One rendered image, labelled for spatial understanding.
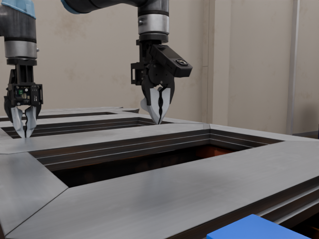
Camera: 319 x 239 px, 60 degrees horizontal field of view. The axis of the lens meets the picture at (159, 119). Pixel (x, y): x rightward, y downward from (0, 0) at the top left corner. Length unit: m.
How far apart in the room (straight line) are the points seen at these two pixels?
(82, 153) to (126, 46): 3.08
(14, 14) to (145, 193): 0.57
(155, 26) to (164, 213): 0.45
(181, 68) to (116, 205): 0.34
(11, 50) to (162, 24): 0.38
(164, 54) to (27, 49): 0.35
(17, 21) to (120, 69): 2.89
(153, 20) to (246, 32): 4.37
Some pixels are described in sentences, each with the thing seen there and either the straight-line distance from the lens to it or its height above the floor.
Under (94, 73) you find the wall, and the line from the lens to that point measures 3.51.
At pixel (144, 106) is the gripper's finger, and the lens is 0.69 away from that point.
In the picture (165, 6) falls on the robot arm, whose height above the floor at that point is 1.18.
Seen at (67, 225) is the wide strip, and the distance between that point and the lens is 0.31.
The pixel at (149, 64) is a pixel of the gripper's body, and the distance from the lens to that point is 0.65.
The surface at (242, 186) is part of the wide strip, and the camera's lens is 0.41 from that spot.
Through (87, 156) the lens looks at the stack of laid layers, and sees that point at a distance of 0.69.
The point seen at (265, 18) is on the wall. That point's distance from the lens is 5.37.
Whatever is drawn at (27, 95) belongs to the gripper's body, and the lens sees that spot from 0.78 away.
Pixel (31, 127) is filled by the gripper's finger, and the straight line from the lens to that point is 0.83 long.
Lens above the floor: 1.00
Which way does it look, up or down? 7 degrees down
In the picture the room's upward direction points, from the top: straight up
